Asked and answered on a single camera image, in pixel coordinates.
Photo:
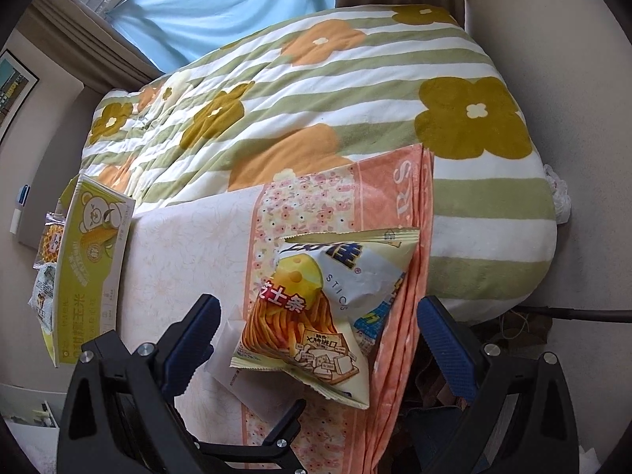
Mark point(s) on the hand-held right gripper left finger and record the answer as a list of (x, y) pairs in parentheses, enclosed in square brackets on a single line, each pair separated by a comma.
[(197, 340)]

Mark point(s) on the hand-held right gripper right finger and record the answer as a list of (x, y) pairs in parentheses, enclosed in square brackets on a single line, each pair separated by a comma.
[(447, 350)]

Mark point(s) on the cheese stick snack bag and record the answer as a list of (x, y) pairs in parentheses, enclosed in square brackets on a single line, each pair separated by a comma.
[(316, 306)]

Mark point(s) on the green white cardboard box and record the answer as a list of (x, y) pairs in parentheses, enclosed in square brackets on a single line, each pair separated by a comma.
[(84, 266)]

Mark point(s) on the grey white packet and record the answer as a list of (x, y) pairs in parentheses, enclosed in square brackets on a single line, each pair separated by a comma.
[(45, 296)]

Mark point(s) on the clear waffle snack packet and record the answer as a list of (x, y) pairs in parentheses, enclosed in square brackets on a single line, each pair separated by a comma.
[(49, 242)]

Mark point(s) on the clear plastic packet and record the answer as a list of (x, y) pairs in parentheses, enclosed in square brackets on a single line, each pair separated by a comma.
[(232, 370)]

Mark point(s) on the pink floral cloth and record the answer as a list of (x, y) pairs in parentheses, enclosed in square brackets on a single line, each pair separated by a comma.
[(187, 256)]

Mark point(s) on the black pole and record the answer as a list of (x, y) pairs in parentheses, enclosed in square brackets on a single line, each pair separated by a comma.
[(592, 314)]

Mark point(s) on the white shelf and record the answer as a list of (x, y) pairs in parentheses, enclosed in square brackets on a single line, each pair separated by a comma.
[(29, 405)]

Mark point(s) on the white plastic bag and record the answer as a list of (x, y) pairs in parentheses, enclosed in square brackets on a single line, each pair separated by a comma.
[(560, 192)]

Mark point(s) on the striped floral blanket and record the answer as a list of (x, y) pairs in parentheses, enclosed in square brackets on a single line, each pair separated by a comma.
[(345, 89)]

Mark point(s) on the framed houses picture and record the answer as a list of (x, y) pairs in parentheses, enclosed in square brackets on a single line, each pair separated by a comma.
[(12, 89)]

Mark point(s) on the light blue sheet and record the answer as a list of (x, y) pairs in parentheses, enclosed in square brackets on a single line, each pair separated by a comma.
[(222, 10)]

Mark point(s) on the white wall switch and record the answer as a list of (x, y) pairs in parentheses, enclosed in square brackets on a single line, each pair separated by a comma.
[(16, 221)]

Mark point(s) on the blue white wall item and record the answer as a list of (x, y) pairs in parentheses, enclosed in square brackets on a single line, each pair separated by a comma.
[(23, 195)]

